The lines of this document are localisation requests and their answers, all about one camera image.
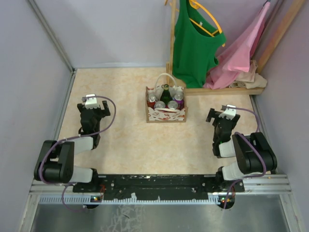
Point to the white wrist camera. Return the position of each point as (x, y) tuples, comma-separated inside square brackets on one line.
[(90, 101), (229, 112)]

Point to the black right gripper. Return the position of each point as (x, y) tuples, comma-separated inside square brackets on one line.
[(222, 120)]

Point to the aluminium rail frame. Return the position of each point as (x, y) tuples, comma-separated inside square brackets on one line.
[(120, 157)]

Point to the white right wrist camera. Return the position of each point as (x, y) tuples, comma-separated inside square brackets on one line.
[(229, 112)]

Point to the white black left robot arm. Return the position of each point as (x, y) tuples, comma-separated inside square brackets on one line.
[(55, 164)]

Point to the purple can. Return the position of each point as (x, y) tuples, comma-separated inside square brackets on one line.
[(179, 98), (159, 105)]

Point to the wooden clothes rack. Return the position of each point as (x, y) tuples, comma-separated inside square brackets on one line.
[(278, 34)]

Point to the yellow clothes hanger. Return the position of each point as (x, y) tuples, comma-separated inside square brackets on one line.
[(207, 19)]

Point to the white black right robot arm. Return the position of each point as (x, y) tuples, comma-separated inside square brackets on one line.
[(254, 156)]

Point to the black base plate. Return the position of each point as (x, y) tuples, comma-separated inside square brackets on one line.
[(148, 187)]

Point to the beige cloth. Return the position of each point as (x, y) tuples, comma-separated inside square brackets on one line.
[(250, 79)]

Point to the green glass bottle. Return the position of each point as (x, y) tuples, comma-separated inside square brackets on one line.
[(165, 96)]

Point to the green tank top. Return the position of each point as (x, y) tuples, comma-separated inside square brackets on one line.
[(194, 49)]

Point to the pink shirt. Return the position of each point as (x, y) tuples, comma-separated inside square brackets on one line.
[(236, 58)]

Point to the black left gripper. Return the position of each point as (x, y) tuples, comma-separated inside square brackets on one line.
[(92, 111)]

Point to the patterned canvas tote bag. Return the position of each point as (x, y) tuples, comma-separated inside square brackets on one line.
[(165, 110)]

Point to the red can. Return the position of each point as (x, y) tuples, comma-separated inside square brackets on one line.
[(172, 105), (151, 100)]

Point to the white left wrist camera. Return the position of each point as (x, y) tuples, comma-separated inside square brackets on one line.
[(90, 101)]

